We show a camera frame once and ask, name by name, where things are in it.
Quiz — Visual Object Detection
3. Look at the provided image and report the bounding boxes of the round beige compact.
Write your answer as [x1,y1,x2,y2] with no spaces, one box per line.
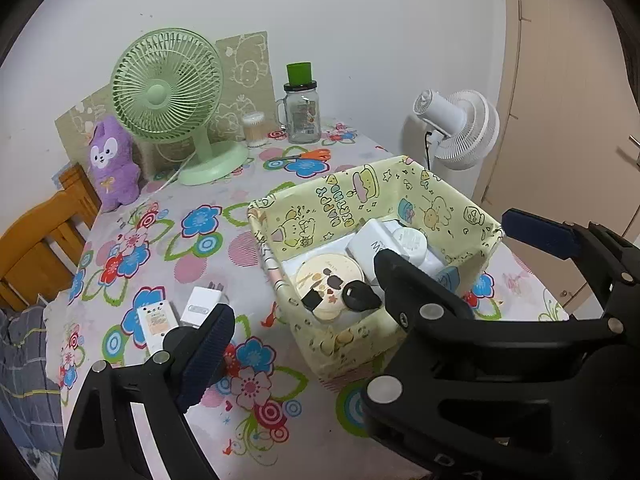
[295,255,366,322]

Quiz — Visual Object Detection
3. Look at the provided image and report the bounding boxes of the grey plaid blanket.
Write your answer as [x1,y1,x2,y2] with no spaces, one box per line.
[0,305,66,480]

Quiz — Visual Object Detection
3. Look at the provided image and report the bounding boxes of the orange handled scissors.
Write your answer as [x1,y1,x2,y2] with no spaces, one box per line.
[263,148,332,165]

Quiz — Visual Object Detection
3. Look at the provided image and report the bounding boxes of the green desk fan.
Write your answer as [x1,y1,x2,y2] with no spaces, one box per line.
[111,26,249,187]

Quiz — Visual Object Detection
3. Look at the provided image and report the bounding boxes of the beige door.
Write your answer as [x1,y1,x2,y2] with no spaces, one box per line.
[472,0,640,321]

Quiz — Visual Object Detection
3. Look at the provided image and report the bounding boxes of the purple plush toy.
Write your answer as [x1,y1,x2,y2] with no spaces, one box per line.
[89,115,142,212]

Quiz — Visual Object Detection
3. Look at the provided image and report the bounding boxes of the black car key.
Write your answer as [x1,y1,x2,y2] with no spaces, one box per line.
[341,282,382,313]

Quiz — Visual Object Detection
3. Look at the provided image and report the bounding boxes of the white round case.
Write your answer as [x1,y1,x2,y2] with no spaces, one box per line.
[391,227,429,267]

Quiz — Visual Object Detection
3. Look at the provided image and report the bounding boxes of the white standing fan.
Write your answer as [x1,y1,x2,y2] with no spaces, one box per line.
[413,89,501,171]

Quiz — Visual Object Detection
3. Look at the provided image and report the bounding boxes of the large white power adapter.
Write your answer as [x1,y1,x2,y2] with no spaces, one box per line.
[346,217,403,273]

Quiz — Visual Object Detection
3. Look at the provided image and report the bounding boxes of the yellow cartoon fabric basket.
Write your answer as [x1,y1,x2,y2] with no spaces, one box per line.
[247,155,505,382]

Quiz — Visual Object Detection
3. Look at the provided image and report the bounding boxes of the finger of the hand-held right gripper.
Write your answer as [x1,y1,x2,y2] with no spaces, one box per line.
[360,247,640,453]
[501,207,640,331]

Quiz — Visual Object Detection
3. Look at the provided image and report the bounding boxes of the white fan cable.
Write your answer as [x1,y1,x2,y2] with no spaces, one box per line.
[142,150,196,201]

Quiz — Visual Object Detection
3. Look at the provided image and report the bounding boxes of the cotton swab container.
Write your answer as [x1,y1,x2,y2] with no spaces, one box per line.
[242,111,267,148]

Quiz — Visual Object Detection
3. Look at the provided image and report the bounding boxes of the white remote control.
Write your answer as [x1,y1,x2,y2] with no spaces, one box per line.
[136,300,179,352]

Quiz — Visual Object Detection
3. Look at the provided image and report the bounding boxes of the glass jar with green lid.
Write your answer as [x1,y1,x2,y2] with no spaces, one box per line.
[274,61,322,144]

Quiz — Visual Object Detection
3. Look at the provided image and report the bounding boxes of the wooden chair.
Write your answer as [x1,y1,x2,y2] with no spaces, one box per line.
[0,164,101,311]

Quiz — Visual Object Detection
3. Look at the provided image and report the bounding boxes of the white charger with oval port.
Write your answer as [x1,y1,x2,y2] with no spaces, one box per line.
[179,280,227,329]

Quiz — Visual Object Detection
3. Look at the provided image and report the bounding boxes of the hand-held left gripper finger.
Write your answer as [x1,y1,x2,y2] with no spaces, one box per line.
[59,304,237,480]

